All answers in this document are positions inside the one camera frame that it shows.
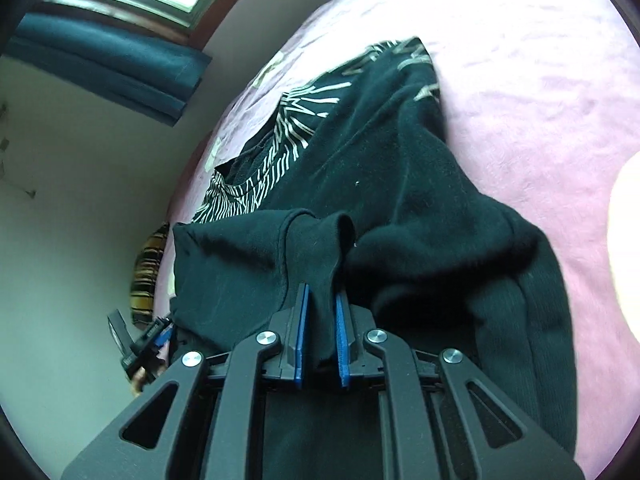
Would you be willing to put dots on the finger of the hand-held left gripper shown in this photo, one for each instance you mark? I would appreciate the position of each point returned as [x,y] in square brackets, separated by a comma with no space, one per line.
[161,335]

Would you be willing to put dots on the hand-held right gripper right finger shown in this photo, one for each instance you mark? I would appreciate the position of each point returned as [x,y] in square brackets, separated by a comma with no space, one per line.
[342,345]

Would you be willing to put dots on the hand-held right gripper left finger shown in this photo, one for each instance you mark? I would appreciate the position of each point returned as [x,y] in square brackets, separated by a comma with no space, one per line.
[300,340]

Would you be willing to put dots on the dark green striped-print sweater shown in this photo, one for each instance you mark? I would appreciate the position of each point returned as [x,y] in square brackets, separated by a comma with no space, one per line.
[400,185]

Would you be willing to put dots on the person's left hand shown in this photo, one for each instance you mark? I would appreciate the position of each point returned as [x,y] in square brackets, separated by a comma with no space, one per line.
[142,380]

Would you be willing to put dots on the yellow black striped cloth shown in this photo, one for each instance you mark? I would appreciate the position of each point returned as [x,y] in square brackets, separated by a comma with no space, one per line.
[145,280]

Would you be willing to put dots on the blue rolled window blind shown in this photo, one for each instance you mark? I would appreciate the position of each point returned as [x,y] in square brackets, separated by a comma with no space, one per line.
[110,65]

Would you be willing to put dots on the brown wooden window surround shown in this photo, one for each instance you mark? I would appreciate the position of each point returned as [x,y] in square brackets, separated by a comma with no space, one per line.
[210,25]

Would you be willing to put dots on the pink dotted bed sheet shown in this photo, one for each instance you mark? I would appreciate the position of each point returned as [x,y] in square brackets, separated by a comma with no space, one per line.
[525,85]

